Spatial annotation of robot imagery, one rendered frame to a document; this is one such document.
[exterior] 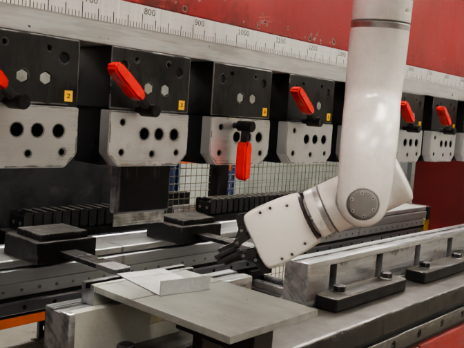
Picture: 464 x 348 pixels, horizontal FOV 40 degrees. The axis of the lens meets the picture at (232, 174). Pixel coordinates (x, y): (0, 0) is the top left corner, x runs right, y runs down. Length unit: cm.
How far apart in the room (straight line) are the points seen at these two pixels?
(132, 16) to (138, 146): 18
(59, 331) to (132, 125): 31
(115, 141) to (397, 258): 94
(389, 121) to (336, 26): 39
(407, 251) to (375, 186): 78
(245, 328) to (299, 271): 55
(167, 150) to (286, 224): 23
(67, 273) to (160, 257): 23
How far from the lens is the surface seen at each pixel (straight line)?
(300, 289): 134
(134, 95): 88
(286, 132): 118
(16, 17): 83
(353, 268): 148
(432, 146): 171
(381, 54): 100
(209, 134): 103
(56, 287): 123
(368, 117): 96
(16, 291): 119
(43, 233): 115
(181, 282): 93
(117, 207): 97
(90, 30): 88
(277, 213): 104
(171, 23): 97
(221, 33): 105
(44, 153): 84
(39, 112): 83
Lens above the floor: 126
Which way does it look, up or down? 5 degrees down
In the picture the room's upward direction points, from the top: 4 degrees clockwise
